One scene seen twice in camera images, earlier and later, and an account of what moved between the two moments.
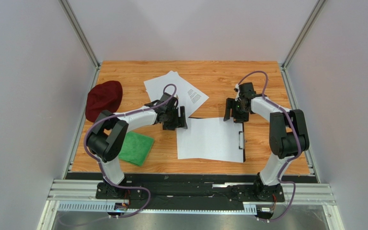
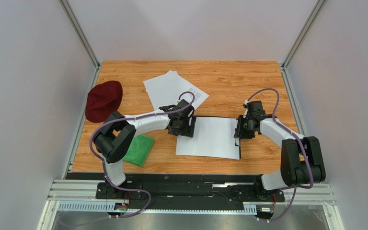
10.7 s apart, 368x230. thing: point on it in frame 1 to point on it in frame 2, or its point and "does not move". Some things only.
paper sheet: [212, 139] does not move
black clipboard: [244, 152] to [236, 143]
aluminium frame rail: [71, 189] does not move
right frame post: [303, 33] does not move
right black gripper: [235, 112] to [239, 128]
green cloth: [136, 148] does not move
